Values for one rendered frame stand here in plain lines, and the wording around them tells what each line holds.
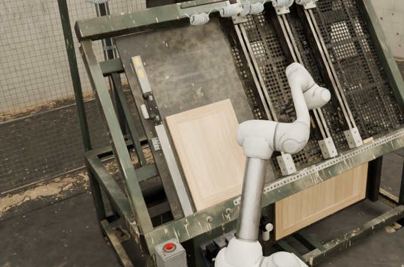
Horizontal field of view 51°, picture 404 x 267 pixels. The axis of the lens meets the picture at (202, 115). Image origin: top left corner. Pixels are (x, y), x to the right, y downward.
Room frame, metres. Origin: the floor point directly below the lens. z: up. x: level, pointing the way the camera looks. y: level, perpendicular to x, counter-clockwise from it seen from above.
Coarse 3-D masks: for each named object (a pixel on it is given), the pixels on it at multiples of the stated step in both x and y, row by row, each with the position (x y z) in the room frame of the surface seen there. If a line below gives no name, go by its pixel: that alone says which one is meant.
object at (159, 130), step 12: (132, 60) 2.37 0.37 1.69; (144, 72) 2.35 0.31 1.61; (144, 84) 2.30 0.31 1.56; (156, 132) 2.16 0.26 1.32; (168, 144) 2.14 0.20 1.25; (168, 156) 2.09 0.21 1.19; (168, 168) 2.06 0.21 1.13; (180, 180) 2.03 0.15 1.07; (180, 192) 1.99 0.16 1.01; (180, 204) 1.96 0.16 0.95
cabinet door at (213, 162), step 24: (168, 120) 2.24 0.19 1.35; (192, 120) 2.29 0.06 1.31; (216, 120) 2.34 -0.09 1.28; (192, 144) 2.20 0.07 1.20; (216, 144) 2.25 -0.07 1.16; (192, 168) 2.11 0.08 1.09; (216, 168) 2.16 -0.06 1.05; (240, 168) 2.20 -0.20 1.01; (192, 192) 2.03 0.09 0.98; (216, 192) 2.07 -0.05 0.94; (240, 192) 2.11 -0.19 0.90
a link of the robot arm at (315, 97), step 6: (306, 90) 2.18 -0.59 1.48; (312, 90) 2.17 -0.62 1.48; (318, 90) 2.15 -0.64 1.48; (324, 90) 2.15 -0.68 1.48; (306, 96) 2.18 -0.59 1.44; (312, 96) 2.16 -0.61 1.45; (318, 96) 2.13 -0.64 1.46; (324, 96) 2.13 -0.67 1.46; (330, 96) 2.15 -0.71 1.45; (306, 102) 2.19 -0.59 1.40; (312, 102) 2.16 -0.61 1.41; (318, 102) 2.13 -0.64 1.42; (324, 102) 2.12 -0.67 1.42; (312, 108) 2.19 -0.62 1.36
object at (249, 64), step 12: (240, 12) 2.65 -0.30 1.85; (228, 24) 2.76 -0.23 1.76; (240, 24) 2.72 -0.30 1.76; (240, 36) 2.67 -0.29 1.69; (240, 48) 2.64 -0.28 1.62; (252, 60) 2.59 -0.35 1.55; (252, 72) 2.54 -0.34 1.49; (252, 84) 2.54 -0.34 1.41; (264, 84) 2.52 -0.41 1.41; (264, 96) 2.49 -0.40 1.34; (264, 108) 2.43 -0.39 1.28; (276, 120) 2.40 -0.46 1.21; (276, 156) 2.33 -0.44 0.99; (288, 156) 2.29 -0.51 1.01; (288, 168) 2.24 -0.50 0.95
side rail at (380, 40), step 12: (360, 0) 3.26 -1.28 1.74; (372, 12) 3.21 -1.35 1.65; (372, 24) 3.15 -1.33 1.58; (372, 36) 3.14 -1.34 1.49; (384, 36) 3.12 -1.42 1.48; (384, 48) 3.06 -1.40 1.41; (384, 60) 3.02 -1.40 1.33; (396, 72) 2.97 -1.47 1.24; (396, 84) 2.91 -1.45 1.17; (396, 96) 2.90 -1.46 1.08
